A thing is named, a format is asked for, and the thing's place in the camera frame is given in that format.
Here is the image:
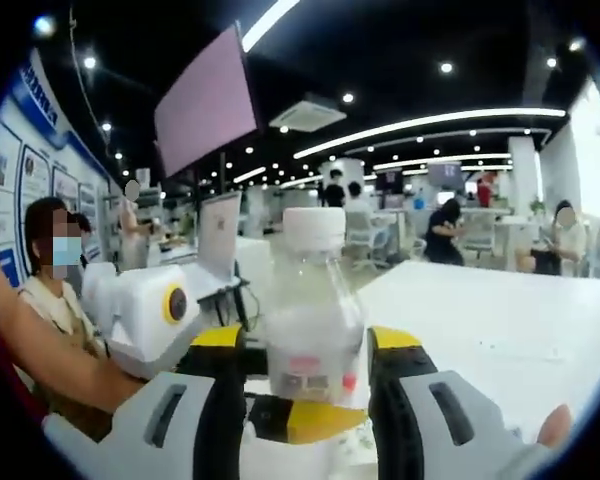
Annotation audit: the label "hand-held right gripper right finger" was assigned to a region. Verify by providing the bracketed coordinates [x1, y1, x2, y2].
[367, 324, 552, 480]

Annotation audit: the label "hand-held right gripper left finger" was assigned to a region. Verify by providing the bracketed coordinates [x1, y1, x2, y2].
[43, 322, 247, 480]

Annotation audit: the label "clear plastic bottle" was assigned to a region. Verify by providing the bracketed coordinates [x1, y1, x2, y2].
[263, 206, 370, 405]

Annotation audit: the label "person's right hand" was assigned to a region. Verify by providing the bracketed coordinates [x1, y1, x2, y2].
[536, 402, 575, 447]

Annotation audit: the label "white table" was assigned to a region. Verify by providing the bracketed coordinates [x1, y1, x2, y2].
[243, 258, 600, 480]

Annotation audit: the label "white desk monitor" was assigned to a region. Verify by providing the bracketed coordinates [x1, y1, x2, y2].
[196, 190, 245, 281]

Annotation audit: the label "hanging pink screen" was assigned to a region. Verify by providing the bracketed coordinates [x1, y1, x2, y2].
[152, 21, 262, 180]

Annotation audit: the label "ceiling air vent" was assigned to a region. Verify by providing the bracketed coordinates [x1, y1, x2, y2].
[267, 98, 350, 133]

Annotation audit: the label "curved ceiling light strip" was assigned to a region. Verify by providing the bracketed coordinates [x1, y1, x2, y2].
[292, 106, 567, 161]

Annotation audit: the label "blue white wall posters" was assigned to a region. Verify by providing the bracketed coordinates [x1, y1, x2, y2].
[0, 58, 115, 292]

